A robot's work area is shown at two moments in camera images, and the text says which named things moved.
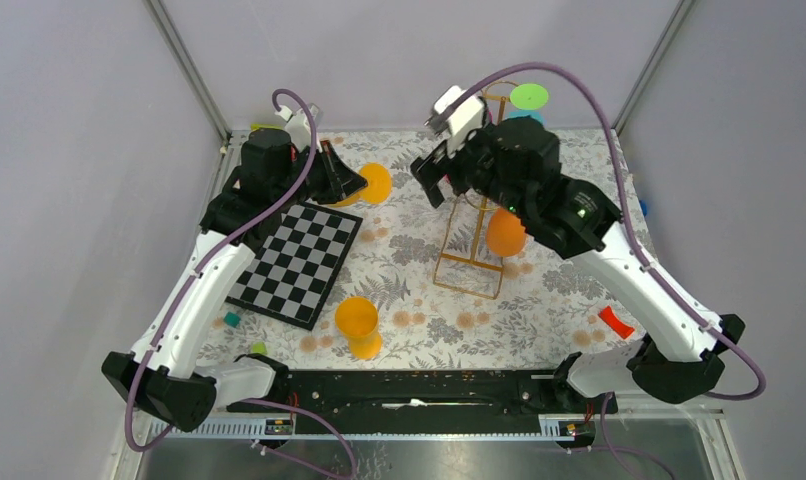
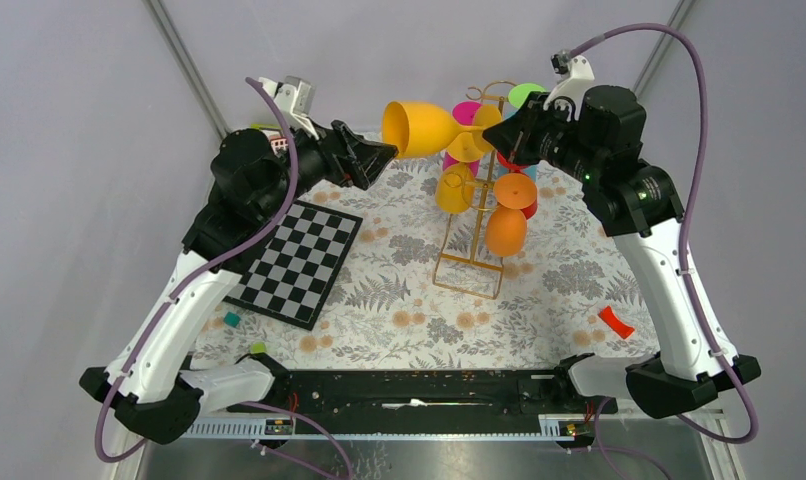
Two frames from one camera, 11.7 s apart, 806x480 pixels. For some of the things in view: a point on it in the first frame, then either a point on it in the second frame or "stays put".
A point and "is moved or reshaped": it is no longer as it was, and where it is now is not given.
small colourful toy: (254, 127) stays put
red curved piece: (621, 329) stays put
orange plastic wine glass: (505, 232) stays put
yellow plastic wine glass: (357, 318) -> (416, 128)
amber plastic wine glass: (379, 186) is moved or reshaped
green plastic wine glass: (528, 96) stays put
